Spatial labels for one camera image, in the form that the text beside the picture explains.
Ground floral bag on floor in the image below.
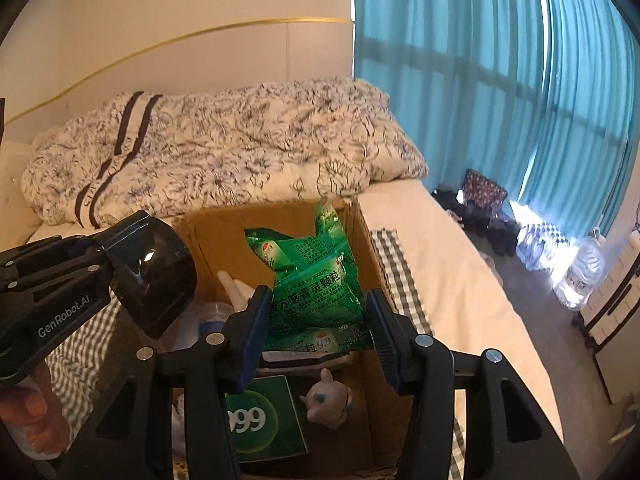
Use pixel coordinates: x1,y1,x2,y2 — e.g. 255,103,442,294
461,169,508,216

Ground black round object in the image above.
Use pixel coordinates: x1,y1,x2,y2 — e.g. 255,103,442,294
96,211,198,339

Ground white foam tube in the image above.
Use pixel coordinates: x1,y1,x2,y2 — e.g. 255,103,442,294
217,270,255,312

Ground brown cardboard box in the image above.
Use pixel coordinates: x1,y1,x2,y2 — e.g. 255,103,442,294
172,202,412,479

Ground green 999 medicine box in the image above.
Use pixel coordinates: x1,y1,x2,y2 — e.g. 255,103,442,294
226,375,308,463

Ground green medicine sachets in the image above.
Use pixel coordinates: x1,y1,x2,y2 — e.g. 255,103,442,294
244,200,372,353

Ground clear plastic water bottle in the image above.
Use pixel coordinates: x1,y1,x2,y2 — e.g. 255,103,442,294
174,301,234,350

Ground white blue plush toy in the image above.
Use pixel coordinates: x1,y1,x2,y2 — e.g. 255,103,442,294
299,368,354,430

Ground person's left hand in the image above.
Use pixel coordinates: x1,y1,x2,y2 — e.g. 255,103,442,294
1,361,70,454

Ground teal window curtain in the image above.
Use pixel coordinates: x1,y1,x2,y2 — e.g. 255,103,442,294
355,0,639,237

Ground large water jug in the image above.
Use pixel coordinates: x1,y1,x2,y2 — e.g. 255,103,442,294
553,226,605,311

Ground floral quilt with brown stripes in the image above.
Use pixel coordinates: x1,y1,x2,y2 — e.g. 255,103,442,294
21,77,427,229

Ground white cloth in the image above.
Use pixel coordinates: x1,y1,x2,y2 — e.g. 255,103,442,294
171,393,186,458

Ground navy tissue paper pack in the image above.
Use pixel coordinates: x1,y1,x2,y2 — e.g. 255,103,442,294
259,351,352,368

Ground pack of water bottles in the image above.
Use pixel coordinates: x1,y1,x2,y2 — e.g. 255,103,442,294
516,222,570,271

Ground green checkered cloth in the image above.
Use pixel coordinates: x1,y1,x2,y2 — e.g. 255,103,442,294
44,227,467,480

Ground white bed mattress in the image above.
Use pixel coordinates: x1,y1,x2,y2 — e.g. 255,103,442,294
48,180,562,434

